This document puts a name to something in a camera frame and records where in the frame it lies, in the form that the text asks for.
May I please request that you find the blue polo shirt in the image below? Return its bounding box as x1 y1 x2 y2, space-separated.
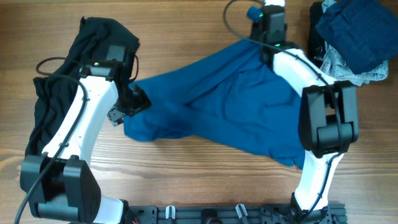
124 40 305 167

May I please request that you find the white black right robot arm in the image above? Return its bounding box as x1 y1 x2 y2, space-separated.
247 2 358 222

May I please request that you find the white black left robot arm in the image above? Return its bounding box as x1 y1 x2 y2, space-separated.
15 45 152 223

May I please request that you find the folded black garment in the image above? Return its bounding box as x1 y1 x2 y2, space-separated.
308 2 326 68

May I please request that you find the folded grey denim garment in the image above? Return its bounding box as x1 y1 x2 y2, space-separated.
321 1 388 86

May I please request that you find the folded navy garment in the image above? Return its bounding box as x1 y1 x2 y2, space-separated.
316 0 397 74

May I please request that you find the white clip on rail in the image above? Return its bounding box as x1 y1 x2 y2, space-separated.
165 205 176 220
235 203 248 220

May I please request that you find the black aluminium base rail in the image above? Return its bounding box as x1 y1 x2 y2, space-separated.
124 203 348 224

